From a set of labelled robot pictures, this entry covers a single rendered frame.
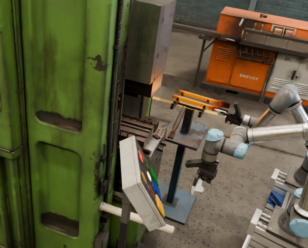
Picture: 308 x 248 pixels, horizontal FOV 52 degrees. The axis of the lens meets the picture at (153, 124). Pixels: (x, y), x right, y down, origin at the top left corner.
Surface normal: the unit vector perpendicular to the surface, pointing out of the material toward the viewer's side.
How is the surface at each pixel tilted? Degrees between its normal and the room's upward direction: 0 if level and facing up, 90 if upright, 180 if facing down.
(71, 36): 89
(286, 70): 90
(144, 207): 90
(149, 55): 90
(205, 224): 0
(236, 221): 0
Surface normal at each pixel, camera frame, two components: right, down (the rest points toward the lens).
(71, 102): -0.29, 0.42
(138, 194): 0.13, 0.50
